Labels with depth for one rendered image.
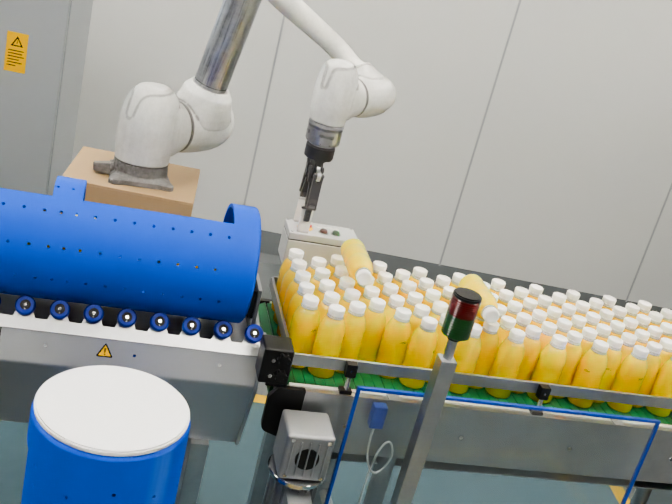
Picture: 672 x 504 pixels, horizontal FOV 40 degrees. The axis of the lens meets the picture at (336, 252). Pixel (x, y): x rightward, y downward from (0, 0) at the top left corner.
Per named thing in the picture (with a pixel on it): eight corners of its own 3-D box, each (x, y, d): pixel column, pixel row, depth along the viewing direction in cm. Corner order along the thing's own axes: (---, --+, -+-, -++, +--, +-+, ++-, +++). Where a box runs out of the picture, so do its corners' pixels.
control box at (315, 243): (277, 250, 260) (285, 217, 257) (344, 260, 265) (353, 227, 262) (281, 265, 251) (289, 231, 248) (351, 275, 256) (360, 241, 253)
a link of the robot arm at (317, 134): (311, 123, 224) (306, 146, 226) (347, 130, 226) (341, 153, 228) (306, 113, 232) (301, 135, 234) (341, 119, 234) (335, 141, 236)
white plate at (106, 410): (199, 381, 180) (198, 386, 181) (58, 352, 178) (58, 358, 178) (177, 465, 155) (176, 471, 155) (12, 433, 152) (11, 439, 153)
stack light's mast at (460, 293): (430, 349, 203) (450, 285, 197) (456, 352, 205) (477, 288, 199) (437, 363, 197) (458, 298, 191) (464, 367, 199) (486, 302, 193)
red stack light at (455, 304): (443, 305, 199) (448, 289, 198) (470, 308, 201) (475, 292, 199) (452, 319, 193) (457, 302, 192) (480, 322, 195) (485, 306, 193)
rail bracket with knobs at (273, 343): (252, 367, 218) (261, 329, 214) (282, 370, 220) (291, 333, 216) (256, 389, 209) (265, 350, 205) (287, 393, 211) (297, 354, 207)
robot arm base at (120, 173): (90, 162, 268) (93, 144, 267) (166, 173, 276) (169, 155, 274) (93, 181, 252) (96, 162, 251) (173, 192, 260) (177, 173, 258)
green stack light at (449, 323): (437, 325, 201) (443, 305, 199) (464, 328, 202) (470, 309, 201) (445, 339, 195) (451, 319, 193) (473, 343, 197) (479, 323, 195)
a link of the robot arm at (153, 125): (101, 152, 261) (112, 76, 253) (148, 148, 275) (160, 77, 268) (140, 170, 253) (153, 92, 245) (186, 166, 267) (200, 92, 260)
